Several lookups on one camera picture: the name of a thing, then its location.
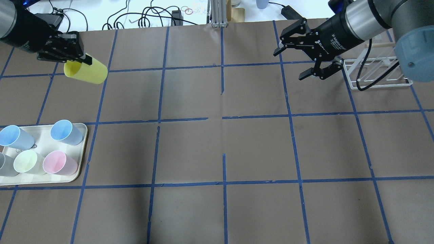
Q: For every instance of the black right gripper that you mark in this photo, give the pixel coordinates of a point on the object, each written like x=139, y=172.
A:
x=334, y=29

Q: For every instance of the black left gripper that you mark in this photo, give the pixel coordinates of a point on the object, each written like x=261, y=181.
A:
x=27, y=36

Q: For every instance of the aluminium frame post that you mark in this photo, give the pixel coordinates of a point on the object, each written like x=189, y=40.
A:
x=218, y=12

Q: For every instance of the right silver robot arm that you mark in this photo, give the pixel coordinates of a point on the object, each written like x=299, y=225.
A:
x=356, y=21

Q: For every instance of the pale yellow plastic cup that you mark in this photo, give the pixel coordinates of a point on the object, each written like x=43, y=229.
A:
x=29, y=162

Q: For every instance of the wooden mug tree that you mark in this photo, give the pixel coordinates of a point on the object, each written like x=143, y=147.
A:
x=234, y=13

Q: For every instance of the black adapter top desk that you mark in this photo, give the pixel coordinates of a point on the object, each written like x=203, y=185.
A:
x=290, y=14

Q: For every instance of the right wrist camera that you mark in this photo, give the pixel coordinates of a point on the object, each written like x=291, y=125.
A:
x=336, y=5

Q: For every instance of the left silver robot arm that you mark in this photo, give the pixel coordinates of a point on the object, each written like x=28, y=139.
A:
x=24, y=30

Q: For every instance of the light blue cup front-left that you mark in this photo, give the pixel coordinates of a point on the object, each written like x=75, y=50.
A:
x=64, y=131

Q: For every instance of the pink plastic cup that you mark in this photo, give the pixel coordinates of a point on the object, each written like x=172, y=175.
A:
x=59, y=163

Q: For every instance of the blue cup on desk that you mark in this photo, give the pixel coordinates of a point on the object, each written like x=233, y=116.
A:
x=262, y=4

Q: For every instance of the white wire cup rack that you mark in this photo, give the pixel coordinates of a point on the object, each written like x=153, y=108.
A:
x=379, y=65

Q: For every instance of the light blue cup front-right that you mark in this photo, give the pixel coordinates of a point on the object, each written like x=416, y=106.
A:
x=13, y=136

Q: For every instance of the grey plastic cup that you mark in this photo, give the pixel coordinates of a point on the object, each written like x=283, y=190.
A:
x=7, y=166

